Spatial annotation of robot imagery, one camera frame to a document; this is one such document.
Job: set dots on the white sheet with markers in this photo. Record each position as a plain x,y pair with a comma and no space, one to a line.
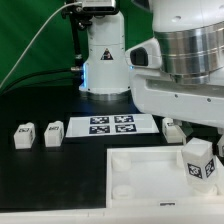
111,125

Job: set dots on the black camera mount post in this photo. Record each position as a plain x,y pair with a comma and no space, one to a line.
77,20

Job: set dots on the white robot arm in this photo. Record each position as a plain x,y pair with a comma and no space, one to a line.
178,73

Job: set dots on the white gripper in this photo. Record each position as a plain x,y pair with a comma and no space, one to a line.
155,92

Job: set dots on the white square table top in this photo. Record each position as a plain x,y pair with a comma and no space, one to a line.
151,176

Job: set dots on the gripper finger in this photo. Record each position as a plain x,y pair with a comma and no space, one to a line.
220,144

